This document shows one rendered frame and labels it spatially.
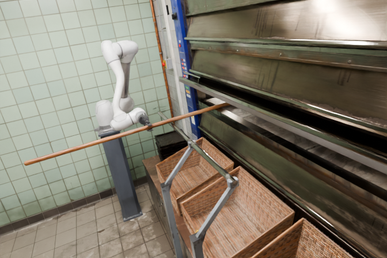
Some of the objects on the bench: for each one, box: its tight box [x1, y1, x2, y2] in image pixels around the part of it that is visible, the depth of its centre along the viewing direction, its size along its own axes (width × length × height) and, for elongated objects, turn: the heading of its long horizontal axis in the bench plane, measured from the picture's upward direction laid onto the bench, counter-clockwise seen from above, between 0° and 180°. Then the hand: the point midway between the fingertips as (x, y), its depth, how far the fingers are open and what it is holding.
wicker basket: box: [181, 166, 295, 258], centre depth 161 cm, size 49×56×28 cm
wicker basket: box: [155, 137, 234, 217], centre depth 214 cm, size 49×56×28 cm
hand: (149, 126), depth 190 cm, fingers closed on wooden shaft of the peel, 3 cm apart
